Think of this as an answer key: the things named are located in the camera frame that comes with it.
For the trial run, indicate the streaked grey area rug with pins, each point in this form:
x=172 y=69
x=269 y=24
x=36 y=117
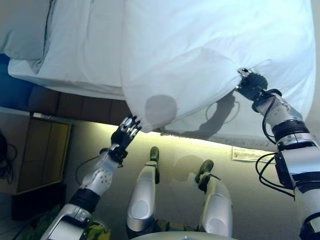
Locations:
x=252 y=153

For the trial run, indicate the white fitted mattress sheet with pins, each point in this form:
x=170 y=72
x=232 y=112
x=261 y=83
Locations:
x=80 y=50

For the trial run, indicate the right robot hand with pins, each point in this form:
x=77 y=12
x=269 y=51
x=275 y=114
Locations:
x=253 y=83

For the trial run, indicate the black box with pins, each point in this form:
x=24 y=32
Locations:
x=37 y=202

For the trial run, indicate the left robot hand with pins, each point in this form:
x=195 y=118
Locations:
x=123 y=138

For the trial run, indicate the plain beige pillow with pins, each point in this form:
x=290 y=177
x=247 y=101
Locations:
x=22 y=30

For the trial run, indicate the silver left robot leg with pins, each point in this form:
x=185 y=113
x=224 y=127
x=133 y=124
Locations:
x=142 y=200

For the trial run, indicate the wooden nightstand with panels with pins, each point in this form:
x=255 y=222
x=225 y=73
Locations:
x=42 y=155

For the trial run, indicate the dark upholstered bed frame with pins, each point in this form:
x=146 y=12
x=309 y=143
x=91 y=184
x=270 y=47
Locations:
x=75 y=107

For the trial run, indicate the white duvet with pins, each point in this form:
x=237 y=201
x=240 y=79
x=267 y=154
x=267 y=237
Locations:
x=187 y=50

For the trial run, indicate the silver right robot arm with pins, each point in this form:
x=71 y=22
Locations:
x=290 y=130

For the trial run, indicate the silver right robot leg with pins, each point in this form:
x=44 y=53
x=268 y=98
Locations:
x=217 y=205

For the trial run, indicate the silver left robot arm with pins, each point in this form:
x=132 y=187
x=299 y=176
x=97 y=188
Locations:
x=100 y=180

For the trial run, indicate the silver robot leg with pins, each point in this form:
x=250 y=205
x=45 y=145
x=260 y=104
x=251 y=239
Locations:
x=217 y=205
x=142 y=200

